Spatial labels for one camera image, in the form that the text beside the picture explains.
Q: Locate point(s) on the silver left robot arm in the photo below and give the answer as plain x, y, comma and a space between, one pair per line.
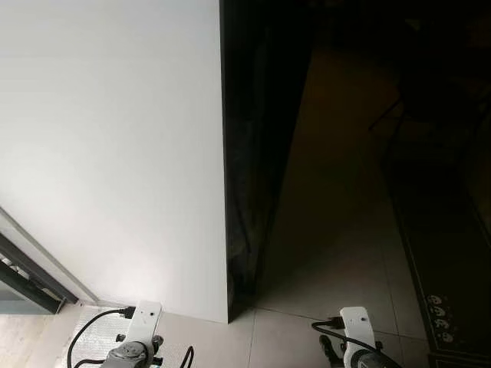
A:
130, 356

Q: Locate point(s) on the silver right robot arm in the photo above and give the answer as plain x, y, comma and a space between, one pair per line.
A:
372, 360

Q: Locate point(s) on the white and black fridge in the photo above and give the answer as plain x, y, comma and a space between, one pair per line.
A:
115, 153

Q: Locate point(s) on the dark patterned rug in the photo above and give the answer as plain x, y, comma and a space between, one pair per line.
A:
453, 261

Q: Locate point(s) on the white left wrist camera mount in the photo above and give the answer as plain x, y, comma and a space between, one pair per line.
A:
144, 320

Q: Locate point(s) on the dark sliding door frame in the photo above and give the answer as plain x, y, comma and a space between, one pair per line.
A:
31, 276

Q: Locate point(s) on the dark metal frame chair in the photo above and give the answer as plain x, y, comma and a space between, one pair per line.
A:
430, 100

